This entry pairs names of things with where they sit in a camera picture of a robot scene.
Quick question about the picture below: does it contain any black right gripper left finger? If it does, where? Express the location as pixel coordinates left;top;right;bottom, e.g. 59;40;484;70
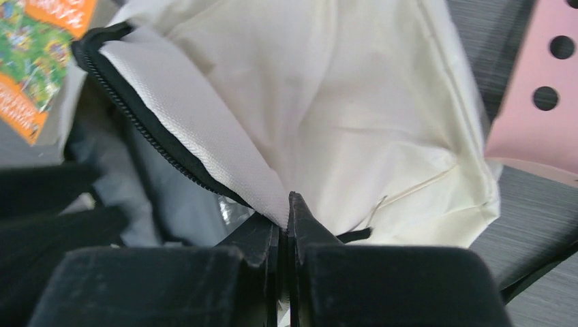
217;213;280;326

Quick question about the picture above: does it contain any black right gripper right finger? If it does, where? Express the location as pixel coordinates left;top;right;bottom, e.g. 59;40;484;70
287;191;343;326

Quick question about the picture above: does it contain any cream canvas backpack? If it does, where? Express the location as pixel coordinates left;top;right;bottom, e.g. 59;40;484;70
72;1;501;248

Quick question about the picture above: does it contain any orange green paperback book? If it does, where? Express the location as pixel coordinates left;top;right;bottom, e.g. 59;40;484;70
1;1;97;145

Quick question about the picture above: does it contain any pink perforated stand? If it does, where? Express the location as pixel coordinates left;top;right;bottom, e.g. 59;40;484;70
485;0;577;187

